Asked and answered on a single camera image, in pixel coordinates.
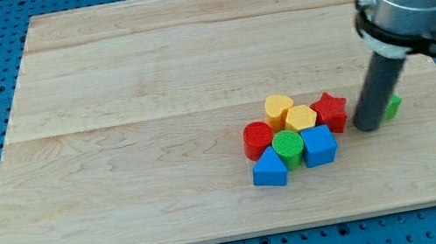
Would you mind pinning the blue cube block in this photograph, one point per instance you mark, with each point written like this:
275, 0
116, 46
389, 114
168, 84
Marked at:
320, 146

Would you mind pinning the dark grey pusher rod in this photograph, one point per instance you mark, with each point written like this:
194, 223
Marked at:
378, 87

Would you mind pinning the red cylinder block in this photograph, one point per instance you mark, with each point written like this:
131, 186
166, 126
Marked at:
257, 136

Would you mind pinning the yellow hexagon block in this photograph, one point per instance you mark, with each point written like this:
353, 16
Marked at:
299, 118

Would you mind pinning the green block behind rod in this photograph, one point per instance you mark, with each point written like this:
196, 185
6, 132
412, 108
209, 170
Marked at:
392, 107

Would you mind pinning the wooden board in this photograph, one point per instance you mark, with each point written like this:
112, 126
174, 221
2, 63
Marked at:
126, 124

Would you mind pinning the yellow heart block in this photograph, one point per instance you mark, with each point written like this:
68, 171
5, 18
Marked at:
276, 107

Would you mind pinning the green cylinder block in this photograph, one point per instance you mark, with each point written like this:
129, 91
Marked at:
289, 147

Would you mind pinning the blue triangle block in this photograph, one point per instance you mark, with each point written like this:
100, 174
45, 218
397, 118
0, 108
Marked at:
269, 170

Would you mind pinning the red star block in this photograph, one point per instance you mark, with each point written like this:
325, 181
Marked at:
331, 111

